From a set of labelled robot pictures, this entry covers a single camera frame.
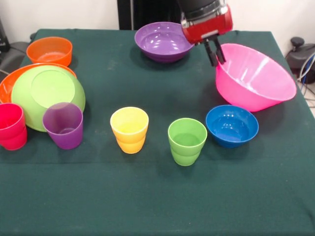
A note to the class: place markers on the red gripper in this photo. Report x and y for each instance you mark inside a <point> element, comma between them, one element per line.
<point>209,29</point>

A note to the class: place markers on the large pink bowl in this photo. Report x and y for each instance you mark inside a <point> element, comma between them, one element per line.
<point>246,93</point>

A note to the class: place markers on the purple bowl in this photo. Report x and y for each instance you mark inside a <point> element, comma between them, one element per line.
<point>157,41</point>

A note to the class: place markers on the green bowl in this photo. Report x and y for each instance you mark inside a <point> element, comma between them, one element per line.
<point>29,105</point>

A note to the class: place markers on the large orange bowl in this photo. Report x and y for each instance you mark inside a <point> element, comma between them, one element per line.
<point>7,83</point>

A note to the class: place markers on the blue bowl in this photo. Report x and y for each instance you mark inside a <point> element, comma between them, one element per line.
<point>231,127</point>

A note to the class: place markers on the green cup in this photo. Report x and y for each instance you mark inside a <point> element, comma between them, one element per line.
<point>185,152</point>

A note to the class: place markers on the yellow cup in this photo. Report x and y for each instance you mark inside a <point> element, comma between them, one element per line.
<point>129,145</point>

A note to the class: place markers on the dark green tablecloth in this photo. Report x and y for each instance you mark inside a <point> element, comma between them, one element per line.
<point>147,196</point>

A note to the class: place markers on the small orange bowl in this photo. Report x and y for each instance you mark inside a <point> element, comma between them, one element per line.
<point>49,49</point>

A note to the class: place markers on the purple cup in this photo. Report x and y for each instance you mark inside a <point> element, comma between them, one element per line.
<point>65,137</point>

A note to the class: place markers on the pink cup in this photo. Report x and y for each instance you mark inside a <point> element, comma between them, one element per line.
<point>12,137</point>

